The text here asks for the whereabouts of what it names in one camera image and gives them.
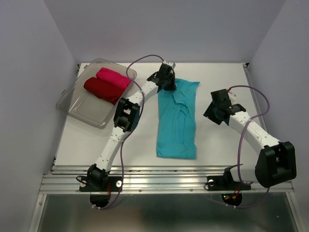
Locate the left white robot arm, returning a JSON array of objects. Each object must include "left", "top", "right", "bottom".
[{"left": 86, "top": 61, "right": 176, "bottom": 190}]

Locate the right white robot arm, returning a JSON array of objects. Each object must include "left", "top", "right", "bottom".
[{"left": 204, "top": 89, "right": 297, "bottom": 190}]

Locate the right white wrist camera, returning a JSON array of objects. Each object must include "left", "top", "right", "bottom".
[{"left": 228, "top": 91, "right": 237, "bottom": 101}]

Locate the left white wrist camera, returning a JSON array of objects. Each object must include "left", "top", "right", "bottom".
[{"left": 164, "top": 61, "right": 176, "bottom": 69}]

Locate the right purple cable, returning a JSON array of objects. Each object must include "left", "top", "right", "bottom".
[{"left": 207, "top": 85, "right": 271, "bottom": 210}]

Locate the aluminium mounting rail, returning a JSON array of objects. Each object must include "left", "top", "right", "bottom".
[{"left": 40, "top": 165, "right": 296, "bottom": 194}]

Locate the turquoise t shirt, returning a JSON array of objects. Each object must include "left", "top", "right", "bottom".
[{"left": 156, "top": 79, "right": 200, "bottom": 160}]

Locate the pink rolled shirt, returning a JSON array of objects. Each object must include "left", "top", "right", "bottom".
[{"left": 96, "top": 68, "right": 131, "bottom": 89}]

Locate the dark red rolled shirt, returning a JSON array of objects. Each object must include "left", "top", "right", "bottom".
[{"left": 84, "top": 77, "right": 125, "bottom": 105}]

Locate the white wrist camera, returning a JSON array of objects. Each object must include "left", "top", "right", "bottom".
[
  {"left": 228, "top": 91, "right": 237, "bottom": 101},
  {"left": 164, "top": 61, "right": 176, "bottom": 69}
]

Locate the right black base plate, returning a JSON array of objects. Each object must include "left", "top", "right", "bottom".
[{"left": 204, "top": 165, "right": 251, "bottom": 191}]

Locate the clear plastic bin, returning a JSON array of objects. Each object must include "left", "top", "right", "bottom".
[{"left": 56, "top": 58, "right": 137, "bottom": 129}]

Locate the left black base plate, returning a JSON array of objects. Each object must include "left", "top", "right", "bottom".
[{"left": 76, "top": 175, "right": 122, "bottom": 193}]

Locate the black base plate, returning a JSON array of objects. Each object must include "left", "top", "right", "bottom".
[
  {"left": 76, "top": 175, "right": 122, "bottom": 193},
  {"left": 204, "top": 165, "right": 251, "bottom": 191}
]

